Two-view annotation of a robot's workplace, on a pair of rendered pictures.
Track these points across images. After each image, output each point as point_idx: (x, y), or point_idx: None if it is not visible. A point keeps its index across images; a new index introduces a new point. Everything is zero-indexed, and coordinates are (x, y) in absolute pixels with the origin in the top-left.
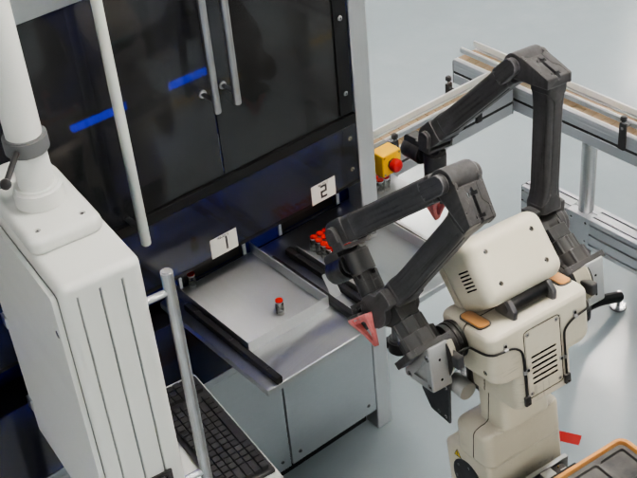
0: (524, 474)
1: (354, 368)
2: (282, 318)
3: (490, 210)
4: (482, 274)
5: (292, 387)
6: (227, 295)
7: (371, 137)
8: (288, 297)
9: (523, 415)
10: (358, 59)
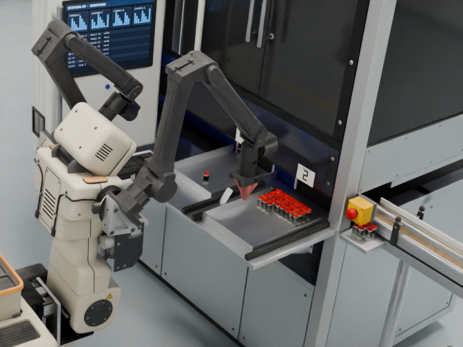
0: (58, 296)
1: (289, 332)
2: (200, 184)
3: (45, 56)
4: (65, 118)
5: (251, 286)
6: (227, 167)
7: (346, 175)
8: (222, 187)
9: (58, 246)
10: (354, 106)
